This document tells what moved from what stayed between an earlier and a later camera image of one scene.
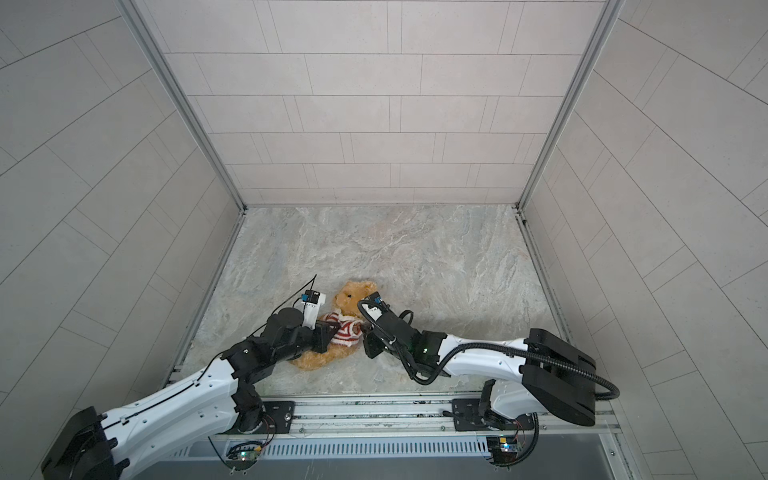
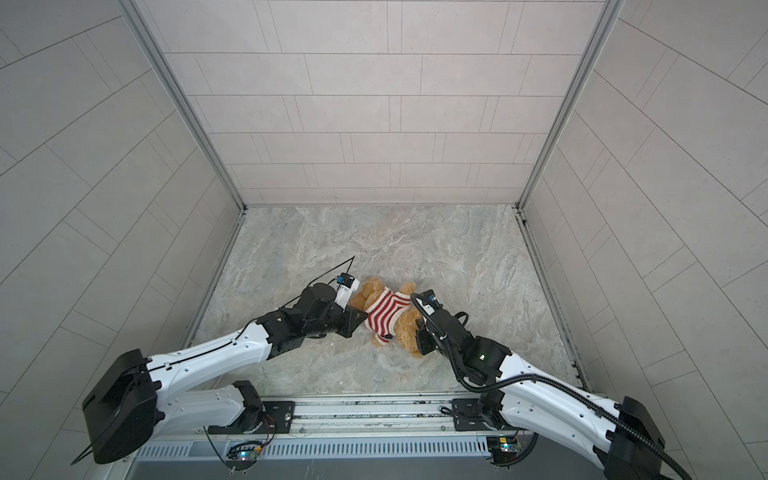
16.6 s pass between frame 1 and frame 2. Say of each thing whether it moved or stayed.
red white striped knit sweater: moved
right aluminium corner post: stayed
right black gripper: moved
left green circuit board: stayed
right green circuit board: stayed
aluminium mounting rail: stayed
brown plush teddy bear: moved
